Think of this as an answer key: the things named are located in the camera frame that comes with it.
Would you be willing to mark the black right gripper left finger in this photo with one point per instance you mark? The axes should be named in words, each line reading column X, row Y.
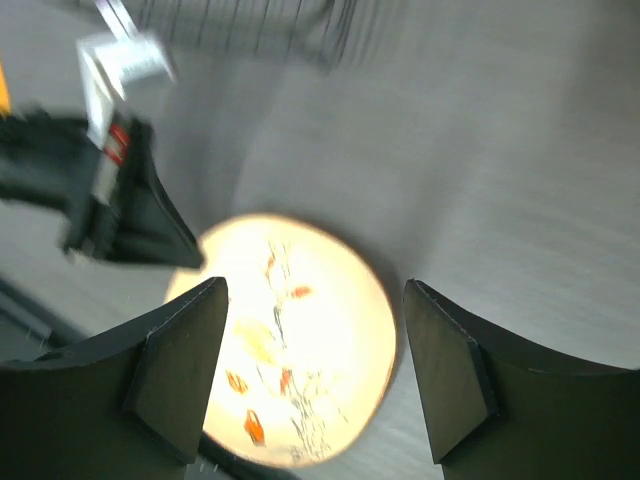
column 128, row 403

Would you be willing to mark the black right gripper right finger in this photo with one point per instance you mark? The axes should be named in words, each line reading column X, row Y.
column 499, row 406

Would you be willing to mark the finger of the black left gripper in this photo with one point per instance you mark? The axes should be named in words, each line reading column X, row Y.
column 151, row 230

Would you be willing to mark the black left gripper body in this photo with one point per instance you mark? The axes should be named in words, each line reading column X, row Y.
column 50, row 162

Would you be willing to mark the beige bird plate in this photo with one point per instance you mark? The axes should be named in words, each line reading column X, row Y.
column 309, row 344

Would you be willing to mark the black wire dish rack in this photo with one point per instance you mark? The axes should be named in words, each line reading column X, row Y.
column 313, row 31

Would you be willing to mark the orange envelope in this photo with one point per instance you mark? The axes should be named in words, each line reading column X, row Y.
column 5, row 101

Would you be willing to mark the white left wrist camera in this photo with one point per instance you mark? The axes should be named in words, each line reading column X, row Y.
column 112, row 61

